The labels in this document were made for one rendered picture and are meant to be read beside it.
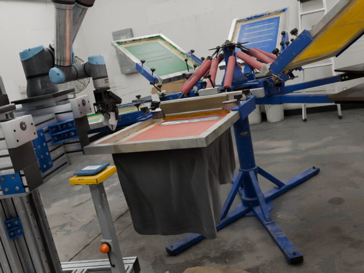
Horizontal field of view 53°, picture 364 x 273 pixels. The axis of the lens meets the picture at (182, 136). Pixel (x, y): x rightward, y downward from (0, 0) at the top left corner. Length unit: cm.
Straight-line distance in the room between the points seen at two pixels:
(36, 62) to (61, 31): 24
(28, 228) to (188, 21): 514
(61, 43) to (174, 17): 493
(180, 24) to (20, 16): 255
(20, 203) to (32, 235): 16
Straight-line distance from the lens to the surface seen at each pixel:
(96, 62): 176
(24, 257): 190
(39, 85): 186
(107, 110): 174
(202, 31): 634
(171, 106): 206
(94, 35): 740
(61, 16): 169
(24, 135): 141
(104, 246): 150
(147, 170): 163
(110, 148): 158
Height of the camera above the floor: 133
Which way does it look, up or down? 13 degrees down
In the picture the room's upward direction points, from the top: 11 degrees counter-clockwise
